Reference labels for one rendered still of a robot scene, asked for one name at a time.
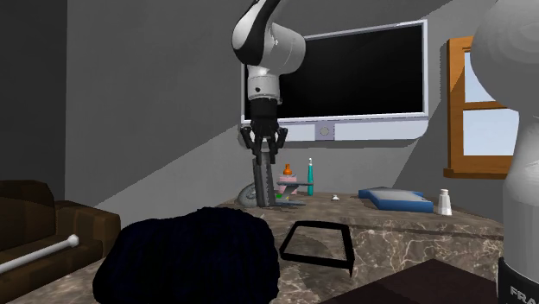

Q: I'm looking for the dark blue lumpy cushion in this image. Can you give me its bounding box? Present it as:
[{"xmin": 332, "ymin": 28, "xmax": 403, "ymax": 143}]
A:
[{"xmin": 92, "ymin": 206, "xmax": 282, "ymax": 304}]

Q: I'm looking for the grey upright stand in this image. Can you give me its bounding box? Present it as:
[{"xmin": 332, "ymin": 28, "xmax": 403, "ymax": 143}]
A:
[{"xmin": 251, "ymin": 150, "xmax": 315, "ymax": 209}]

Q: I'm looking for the wooden framed window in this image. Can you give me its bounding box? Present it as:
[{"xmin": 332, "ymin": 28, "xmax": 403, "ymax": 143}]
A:
[{"xmin": 442, "ymin": 35, "xmax": 522, "ymax": 181}]

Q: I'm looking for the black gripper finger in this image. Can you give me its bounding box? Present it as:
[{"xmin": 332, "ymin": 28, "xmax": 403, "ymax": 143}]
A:
[
  {"xmin": 239, "ymin": 127, "xmax": 263, "ymax": 166},
  {"xmin": 267, "ymin": 127, "xmax": 289, "ymax": 166}
]

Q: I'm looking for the grey shell-shaped figure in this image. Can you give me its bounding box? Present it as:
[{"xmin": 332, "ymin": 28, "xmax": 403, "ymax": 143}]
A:
[{"xmin": 235, "ymin": 181, "xmax": 258, "ymax": 208}]

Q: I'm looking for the wall-mounted flat screen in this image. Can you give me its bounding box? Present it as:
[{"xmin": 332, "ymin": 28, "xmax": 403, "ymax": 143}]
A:
[{"xmin": 240, "ymin": 18, "xmax": 430, "ymax": 144}]

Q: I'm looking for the blue flat box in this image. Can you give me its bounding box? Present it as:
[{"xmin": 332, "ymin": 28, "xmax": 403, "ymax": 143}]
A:
[{"xmin": 358, "ymin": 187, "xmax": 435, "ymax": 214}]

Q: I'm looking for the white rod with knob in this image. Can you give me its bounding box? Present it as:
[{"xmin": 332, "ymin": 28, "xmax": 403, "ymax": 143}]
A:
[{"xmin": 0, "ymin": 233, "xmax": 80, "ymax": 276}]

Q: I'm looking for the black square frame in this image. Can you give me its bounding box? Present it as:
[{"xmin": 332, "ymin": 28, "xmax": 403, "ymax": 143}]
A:
[{"xmin": 278, "ymin": 219, "xmax": 355, "ymax": 278}]

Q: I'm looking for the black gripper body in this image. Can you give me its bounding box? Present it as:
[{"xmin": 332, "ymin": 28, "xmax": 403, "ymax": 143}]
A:
[{"xmin": 248, "ymin": 98, "xmax": 282, "ymax": 140}]

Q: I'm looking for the brown sofa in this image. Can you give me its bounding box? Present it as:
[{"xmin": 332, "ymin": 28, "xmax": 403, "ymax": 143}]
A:
[{"xmin": 0, "ymin": 180, "xmax": 123, "ymax": 304}]

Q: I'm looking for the small white bottle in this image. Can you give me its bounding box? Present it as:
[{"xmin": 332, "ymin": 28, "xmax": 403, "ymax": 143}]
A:
[{"xmin": 435, "ymin": 188, "xmax": 453, "ymax": 217}]

